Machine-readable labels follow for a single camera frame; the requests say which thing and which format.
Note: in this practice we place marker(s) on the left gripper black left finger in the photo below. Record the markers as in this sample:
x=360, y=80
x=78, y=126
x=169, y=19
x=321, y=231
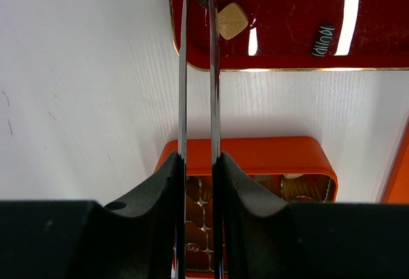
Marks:
x=139, y=235

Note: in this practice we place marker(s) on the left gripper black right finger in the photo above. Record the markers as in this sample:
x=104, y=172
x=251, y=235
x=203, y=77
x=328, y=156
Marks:
x=259, y=235

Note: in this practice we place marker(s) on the orange box lid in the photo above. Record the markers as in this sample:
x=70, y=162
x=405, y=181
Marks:
x=396, y=190

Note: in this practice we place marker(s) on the black striped chocolate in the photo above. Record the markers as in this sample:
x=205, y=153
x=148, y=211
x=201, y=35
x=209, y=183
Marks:
x=323, y=40

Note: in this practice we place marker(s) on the caramel square chocolate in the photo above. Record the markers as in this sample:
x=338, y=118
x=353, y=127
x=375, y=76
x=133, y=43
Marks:
x=231, y=21

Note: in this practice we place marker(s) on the orange compartment box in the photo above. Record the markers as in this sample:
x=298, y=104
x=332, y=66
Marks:
x=292, y=168

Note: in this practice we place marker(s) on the dark red metal tray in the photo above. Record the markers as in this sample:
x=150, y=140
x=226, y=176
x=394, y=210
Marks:
x=369, y=35

